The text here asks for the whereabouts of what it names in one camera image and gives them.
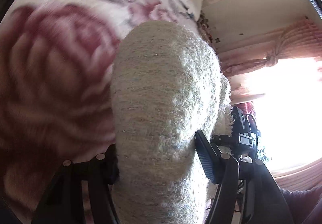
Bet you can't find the white fluffy garment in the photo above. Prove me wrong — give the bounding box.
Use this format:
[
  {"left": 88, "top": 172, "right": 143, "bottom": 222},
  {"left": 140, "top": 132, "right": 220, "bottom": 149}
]
[{"left": 111, "top": 21, "right": 229, "bottom": 223}]

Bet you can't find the pink window curtain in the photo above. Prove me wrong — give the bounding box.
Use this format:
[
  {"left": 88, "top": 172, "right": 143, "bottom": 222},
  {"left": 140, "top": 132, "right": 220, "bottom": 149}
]
[{"left": 218, "top": 17, "right": 321, "bottom": 105}]

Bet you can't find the floral plush blanket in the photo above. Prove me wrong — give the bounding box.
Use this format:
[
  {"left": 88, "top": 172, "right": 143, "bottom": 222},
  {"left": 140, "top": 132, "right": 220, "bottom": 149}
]
[{"left": 1, "top": 0, "right": 197, "bottom": 223}]

